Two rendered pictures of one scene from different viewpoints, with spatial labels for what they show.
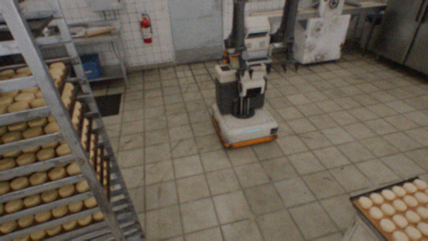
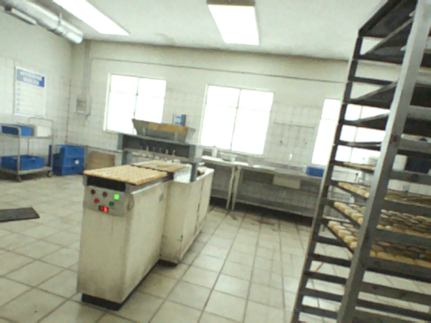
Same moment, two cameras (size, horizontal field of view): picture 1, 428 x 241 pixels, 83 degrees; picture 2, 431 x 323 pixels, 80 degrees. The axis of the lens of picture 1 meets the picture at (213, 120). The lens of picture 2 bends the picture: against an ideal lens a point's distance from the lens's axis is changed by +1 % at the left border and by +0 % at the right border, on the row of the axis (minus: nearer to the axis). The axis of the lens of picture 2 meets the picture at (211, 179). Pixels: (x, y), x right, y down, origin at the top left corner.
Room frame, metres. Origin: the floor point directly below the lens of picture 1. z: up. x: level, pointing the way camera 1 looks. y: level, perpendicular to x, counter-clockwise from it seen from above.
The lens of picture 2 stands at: (1.88, 0.44, 1.25)
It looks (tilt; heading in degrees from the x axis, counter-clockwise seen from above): 9 degrees down; 205
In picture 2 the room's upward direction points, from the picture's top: 9 degrees clockwise
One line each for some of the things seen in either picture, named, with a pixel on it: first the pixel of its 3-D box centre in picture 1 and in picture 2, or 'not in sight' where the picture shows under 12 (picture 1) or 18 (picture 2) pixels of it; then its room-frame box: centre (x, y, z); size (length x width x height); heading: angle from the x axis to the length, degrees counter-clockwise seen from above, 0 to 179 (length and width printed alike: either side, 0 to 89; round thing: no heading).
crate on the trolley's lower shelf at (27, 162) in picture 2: not in sight; (23, 162); (-0.91, -4.66, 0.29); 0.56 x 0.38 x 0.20; 20
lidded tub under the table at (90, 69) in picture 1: (87, 65); not in sight; (3.96, 2.08, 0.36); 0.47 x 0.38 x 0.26; 14
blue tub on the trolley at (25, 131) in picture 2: not in sight; (16, 129); (-0.73, -4.58, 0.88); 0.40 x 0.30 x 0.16; 106
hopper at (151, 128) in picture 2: not in sight; (164, 131); (-0.11, -1.02, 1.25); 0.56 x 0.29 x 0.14; 106
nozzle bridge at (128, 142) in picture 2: not in sight; (160, 156); (-0.11, -1.02, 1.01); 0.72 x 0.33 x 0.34; 106
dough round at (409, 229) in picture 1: (412, 233); not in sight; (0.51, -0.75, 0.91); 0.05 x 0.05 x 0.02
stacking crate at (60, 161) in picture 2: not in sight; (66, 159); (-1.86, -4.79, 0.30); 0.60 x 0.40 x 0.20; 12
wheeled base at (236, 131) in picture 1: (242, 120); not in sight; (2.40, -0.35, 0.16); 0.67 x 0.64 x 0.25; 12
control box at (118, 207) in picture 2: not in sight; (105, 200); (0.72, -0.78, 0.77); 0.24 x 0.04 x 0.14; 106
